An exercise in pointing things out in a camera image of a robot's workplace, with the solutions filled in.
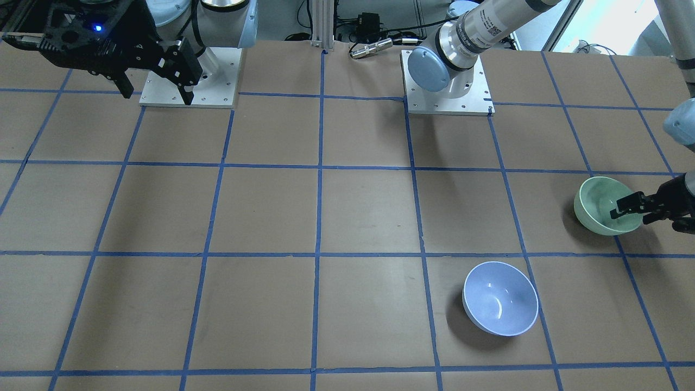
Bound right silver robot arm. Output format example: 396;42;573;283
2;1;258;108

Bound silver metal cylinder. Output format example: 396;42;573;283
349;38;393;60

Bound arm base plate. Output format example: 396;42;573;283
401;50;495;116
139;47;242;109

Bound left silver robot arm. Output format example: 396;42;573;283
401;1;693;236

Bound aluminium frame post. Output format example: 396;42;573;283
306;0;336;54

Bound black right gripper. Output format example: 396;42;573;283
3;1;203;105

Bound blue bowl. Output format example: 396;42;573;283
462;261;539;337

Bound green bowl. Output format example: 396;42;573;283
573;176;642;237

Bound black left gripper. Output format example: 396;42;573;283
610;173;694;235

